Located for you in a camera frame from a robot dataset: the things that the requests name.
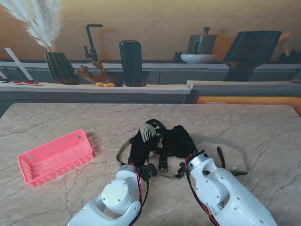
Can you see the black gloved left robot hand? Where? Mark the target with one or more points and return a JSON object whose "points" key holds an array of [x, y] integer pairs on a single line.
{"points": [[138, 150]]}

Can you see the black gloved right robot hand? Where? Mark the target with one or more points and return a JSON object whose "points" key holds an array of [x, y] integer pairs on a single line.
{"points": [[178, 141]]}

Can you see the long beige woven belt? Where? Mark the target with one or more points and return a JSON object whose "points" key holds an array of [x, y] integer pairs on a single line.
{"points": [[225, 142]]}

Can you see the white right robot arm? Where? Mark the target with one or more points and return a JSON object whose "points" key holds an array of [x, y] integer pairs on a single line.
{"points": [[216, 186]]}

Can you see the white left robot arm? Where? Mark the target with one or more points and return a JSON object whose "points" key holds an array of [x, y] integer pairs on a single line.
{"points": [[115, 193]]}

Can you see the pink plastic storage basket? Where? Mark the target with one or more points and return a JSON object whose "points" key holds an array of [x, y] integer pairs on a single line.
{"points": [[54, 155]]}

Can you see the dark box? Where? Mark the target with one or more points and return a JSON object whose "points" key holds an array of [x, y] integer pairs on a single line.
{"points": [[294, 57]]}

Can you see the yellow orange fruit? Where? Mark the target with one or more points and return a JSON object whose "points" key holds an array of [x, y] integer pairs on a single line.
{"points": [[109, 85], [99, 84]]}

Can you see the grey counter with orange light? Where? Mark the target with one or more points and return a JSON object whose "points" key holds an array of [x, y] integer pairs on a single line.
{"points": [[235, 90]]}

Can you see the grey back cabinet counter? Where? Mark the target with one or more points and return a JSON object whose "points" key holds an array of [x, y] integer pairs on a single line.
{"points": [[164, 66]]}

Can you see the small black bottles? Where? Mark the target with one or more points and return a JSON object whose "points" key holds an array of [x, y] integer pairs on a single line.
{"points": [[177, 58]]}

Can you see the white shallow bowl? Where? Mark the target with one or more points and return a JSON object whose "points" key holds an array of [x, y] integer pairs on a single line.
{"points": [[198, 58]]}

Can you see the cactus plant in bowl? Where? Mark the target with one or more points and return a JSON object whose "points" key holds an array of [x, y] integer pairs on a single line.
{"points": [[101, 70]]}

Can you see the grey jug with lid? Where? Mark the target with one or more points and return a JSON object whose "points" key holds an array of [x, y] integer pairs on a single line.
{"points": [[207, 44]]}

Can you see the dark ribbed vase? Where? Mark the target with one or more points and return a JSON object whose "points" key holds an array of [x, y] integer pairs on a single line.
{"points": [[61, 68]]}

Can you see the dark slanted board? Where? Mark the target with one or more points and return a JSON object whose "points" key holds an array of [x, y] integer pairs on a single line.
{"points": [[251, 54]]}

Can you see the black kitchen faucet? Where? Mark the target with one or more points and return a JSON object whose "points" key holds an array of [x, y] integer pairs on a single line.
{"points": [[91, 40]]}

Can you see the plate with red slices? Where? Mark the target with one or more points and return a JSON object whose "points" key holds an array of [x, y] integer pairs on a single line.
{"points": [[28, 83]]}

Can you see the white leaning slat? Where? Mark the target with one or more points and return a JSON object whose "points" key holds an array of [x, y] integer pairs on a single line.
{"points": [[18, 64]]}

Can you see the yellow wooden utensil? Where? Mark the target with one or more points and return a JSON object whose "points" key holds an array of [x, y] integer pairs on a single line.
{"points": [[284, 37]]}

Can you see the white pampas grass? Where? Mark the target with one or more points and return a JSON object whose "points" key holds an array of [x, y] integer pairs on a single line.
{"points": [[44, 28]]}

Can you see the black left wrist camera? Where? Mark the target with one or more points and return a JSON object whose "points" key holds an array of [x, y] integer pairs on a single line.
{"points": [[149, 171]]}

